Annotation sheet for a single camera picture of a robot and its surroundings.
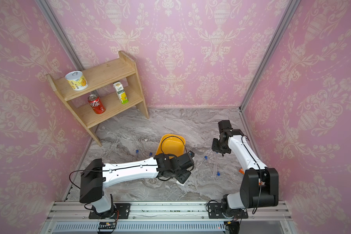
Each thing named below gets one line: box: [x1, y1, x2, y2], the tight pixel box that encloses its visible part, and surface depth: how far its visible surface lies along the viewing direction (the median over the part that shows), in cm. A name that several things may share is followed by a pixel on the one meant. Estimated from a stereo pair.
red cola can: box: [87, 94, 106, 115], surface depth 84 cm
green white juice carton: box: [113, 80, 130, 105], surface depth 90 cm
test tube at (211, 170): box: [204, 155, 216, 179], surface depth 90 cm
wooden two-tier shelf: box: [46, 50, 150, 147], surface depth 83 cm
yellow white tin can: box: [64, 70, 89, 91], surface depth 70 cm
